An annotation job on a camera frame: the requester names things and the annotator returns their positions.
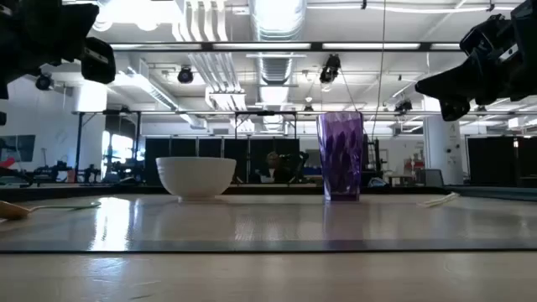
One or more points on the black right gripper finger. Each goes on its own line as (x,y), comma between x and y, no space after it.
(453,84)

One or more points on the purple faceted plastic cup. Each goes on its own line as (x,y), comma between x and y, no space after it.
(340,159)

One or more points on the green and tan utensil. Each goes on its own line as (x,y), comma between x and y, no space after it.
(12,209)

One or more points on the white ceramic bowl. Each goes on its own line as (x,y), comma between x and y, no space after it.
(195,176)

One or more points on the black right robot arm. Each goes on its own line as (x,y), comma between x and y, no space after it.
(526,17)

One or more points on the white plastic utensil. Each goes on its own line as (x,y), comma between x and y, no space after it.
(438,200)

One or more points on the white LED light strip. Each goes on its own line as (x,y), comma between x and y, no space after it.
(155,46)
(371,46)
(260,46)
(446,46)

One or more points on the black ceiling spotlight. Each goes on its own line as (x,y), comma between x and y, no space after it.
(403,105)
(331,67)
(185,75)
(44,81)

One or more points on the white round column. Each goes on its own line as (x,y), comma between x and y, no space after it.
(442,142)

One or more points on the teal padded bench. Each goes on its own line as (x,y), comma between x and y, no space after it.
(503,193)

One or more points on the red plastic object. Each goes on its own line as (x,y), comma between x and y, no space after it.
(8,162)

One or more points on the black background bench equipment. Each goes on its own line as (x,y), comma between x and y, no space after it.
(50,172)

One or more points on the white ceiling pipe bundle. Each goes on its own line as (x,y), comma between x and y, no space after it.
(218,71)

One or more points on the person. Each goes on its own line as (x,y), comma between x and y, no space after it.
(272,161)

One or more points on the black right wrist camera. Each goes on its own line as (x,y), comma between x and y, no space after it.
(455,110)

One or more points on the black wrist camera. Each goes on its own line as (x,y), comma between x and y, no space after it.
(102,67)
(455,110)

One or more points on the black overhead frame bar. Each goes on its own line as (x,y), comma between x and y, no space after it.
(425,46)

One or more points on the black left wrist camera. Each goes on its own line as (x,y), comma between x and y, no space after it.
(102,67)

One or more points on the black partition wall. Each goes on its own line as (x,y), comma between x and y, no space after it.
(491,161)
(184,159)

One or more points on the black metal rack frame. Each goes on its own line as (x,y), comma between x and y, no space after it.
(79,142)

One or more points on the dark wall picture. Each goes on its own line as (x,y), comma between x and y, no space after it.
(21,147)

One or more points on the black table edge frame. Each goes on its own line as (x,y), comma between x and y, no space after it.
(84,191)

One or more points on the silver ventilation duct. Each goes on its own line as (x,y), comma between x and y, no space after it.
(277,25)

